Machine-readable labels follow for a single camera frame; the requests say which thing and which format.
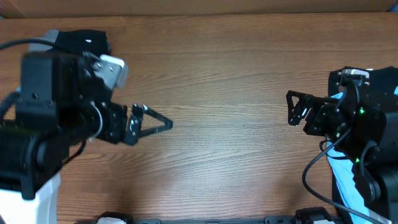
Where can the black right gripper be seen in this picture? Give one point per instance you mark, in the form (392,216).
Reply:
(323,113)

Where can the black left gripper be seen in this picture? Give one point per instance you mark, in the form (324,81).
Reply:
(117,117)

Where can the black t-shirt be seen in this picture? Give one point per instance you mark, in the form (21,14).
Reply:
(85,40)

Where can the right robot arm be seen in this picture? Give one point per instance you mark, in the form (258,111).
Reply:
(362,124)

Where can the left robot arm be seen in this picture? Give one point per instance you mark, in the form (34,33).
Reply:
(64,100)

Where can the light blue printed t-shirt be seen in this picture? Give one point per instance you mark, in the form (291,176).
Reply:
(345,185)

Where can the black garment under pile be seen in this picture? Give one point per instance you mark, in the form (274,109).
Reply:
(382,77)

